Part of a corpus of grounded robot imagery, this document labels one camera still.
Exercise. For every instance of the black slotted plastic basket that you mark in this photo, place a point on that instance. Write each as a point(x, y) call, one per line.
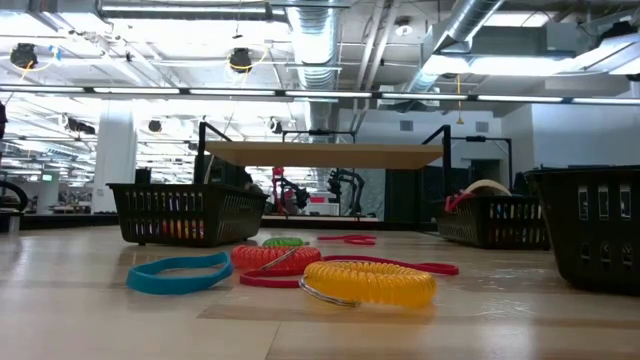
point(495, 225)
point(240, 215)
point(590, 270)

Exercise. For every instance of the blue rubber band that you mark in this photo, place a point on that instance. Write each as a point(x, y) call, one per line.
point(175, 282)

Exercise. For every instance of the linear ceiling light strip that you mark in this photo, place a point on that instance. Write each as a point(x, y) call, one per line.
point(325, 94)

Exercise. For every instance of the thin red rubber band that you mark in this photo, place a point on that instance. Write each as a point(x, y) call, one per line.
point(360, 241)
point(430, 268)
point(455, 202)

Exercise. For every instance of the red equipment stand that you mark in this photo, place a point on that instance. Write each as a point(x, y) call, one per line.
point(278, 185)

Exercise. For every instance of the silver ventilation duct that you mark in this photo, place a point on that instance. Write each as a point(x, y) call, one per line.
point(315, 55)

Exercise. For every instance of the white pillar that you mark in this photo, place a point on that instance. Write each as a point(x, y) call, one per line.
point(115, 160)

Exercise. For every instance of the wooden shelf riser black legs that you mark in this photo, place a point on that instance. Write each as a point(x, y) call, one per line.
point(325, 155)

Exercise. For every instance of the black background robot arm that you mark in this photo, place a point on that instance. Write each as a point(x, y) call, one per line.
point(347, 182)

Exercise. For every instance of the black tall cabinet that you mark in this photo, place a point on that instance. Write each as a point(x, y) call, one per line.
point(142, 176)

